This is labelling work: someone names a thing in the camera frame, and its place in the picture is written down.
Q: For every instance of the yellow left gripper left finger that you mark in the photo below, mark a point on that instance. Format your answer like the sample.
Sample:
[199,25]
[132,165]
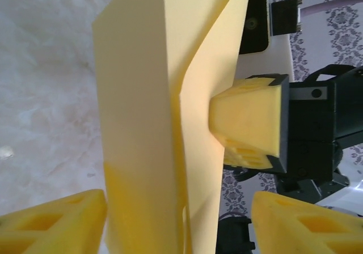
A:
[56,225]

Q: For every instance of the yellow cloth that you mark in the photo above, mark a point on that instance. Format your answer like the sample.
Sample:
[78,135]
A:
[136,95]

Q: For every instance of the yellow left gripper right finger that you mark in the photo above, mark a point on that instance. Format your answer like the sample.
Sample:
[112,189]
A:
[312,231]

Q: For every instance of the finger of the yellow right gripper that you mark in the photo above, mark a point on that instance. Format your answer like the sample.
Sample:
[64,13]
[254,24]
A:
[246,120]

